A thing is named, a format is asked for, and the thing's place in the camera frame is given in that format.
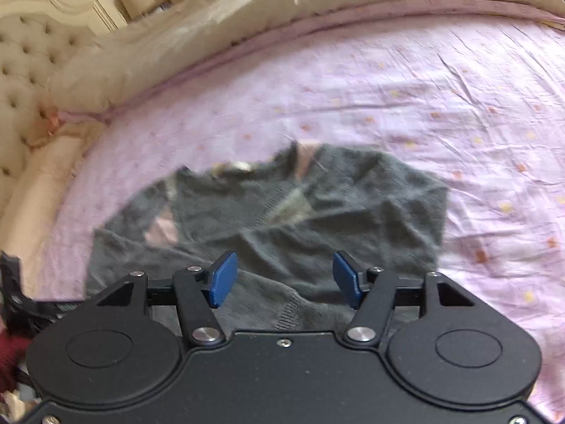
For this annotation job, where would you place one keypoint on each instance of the cream lampshade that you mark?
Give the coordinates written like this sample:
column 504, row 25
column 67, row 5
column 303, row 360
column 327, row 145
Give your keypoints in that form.
column 132, row 0

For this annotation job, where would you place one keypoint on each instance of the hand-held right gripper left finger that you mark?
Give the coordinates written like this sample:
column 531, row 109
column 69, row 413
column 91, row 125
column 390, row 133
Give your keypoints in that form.
column 223, row 280

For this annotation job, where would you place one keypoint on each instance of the purple patterned bedsheet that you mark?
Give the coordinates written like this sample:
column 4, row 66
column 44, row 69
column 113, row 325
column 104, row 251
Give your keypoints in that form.
column 397, row 97

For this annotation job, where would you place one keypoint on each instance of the person's left forearm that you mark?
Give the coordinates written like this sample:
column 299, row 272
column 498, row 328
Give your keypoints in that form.
column 9, row 357

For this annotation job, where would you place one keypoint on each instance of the grey knit sweater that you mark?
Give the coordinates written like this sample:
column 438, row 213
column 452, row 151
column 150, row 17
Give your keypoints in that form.
column 309, row 229

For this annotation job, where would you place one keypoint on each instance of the beige pillow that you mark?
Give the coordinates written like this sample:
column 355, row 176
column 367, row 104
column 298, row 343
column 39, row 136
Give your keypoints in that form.
column 39, row 190

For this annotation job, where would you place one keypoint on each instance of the orange patterned cloth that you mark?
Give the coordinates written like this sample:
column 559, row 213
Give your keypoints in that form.
column 52, row 122

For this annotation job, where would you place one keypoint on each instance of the cream tufted headboard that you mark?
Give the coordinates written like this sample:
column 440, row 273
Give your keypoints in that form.
column 26, row 66

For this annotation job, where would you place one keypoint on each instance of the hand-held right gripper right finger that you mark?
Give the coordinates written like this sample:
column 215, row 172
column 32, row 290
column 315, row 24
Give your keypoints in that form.
column 346, row 280

